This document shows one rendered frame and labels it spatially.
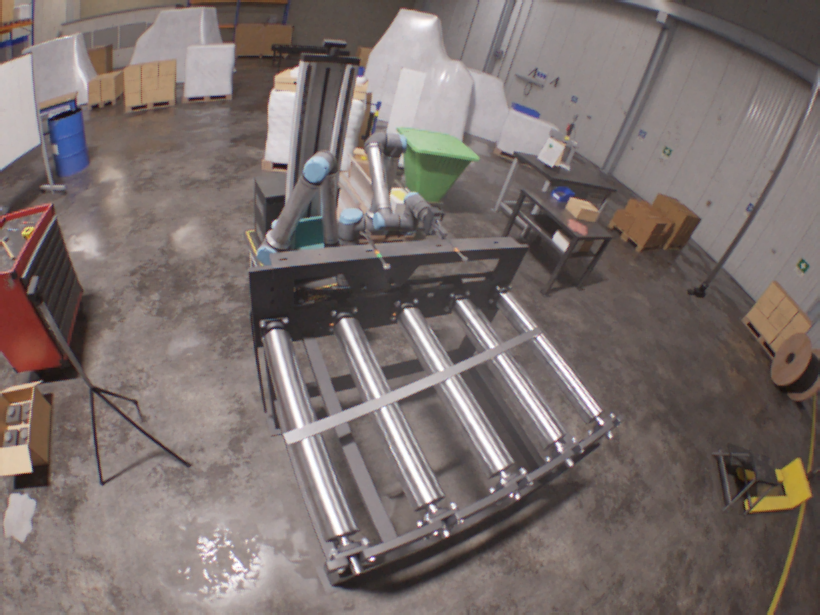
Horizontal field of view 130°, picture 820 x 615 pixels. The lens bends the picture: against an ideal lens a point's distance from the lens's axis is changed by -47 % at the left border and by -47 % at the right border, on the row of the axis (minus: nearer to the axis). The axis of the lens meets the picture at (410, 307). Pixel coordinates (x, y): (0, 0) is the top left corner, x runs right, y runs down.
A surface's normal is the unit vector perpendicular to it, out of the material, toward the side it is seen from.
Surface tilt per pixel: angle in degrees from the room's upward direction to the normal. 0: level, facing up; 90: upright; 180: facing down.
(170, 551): 0
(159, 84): 90
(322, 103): 90
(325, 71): 90
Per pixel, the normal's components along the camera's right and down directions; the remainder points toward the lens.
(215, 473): 0.23, -0.71
